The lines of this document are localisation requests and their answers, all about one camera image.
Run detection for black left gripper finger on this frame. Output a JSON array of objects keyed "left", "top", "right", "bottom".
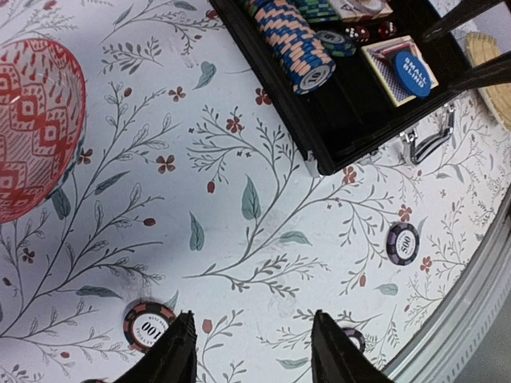
[
  {"left": 449, "top": 52, "right": 511, "bottom": 92},
  {"left": 421, "top": 0, "right": 502, "bottom": 42}
]

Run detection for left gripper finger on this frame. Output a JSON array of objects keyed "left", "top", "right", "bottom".
[
  {"left": 311, "top": 310, "right": 392, "bottom": 383},
  {"left": 117, "top": 311, "right": 197, "bottom": 383}
]

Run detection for poker chip low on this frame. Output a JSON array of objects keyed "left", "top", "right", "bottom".
[{"left": 123, "top": 302, "right": 176, "bottom": 353}]

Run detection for red card deck box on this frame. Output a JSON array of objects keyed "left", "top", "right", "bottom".
[{"left": 328, "top": 0, "right": 393, "bottom": 22}]

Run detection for poker chip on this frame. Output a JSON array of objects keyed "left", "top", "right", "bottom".
[
  {"left": 386, "top": 223, "right": 420, "bottom": 267},
  {"left": 343, "top": 327, "right": 366, "bottom": 353}
]

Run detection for woven bamboo tray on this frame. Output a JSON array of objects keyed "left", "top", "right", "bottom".
[{"left": 465, "top": 32, "right": 510, "bottom": 130}]

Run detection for red dice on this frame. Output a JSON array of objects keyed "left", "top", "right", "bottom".
[{"left": 344, "top": 21, "right": 398, "bottom": 43}]

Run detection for blue small blind button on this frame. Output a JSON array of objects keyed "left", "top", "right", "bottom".
[{"left": 393, "top": 51, "right": 432, "bottom": 98}]

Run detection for blue card deck box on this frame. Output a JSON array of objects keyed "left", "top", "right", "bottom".
[{"left": 362, "top": 36, "right": 439, "bottom": 107}]

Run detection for green chip row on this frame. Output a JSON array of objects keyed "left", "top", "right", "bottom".
[{"left": 293, "top": 0, "right": 356, "bottom": 57}]

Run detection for blue white chip row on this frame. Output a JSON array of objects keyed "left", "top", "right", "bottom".
[{"left": 240, "top": 1, "right": 336, "bottom": 95}]

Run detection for black poker case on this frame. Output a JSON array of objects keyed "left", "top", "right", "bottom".
[{"left": 212, "top": 1, "right": 469, "bottom": 177}]

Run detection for chrome case handle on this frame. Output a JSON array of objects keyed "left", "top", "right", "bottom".
[{"left": 399, "top": 102, "right": 456, "bottom": 165}]

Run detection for front aluminium rail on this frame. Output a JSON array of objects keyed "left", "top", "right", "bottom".
[{"left": 385, "top": 203, "right": 511, "bottom": 383}]

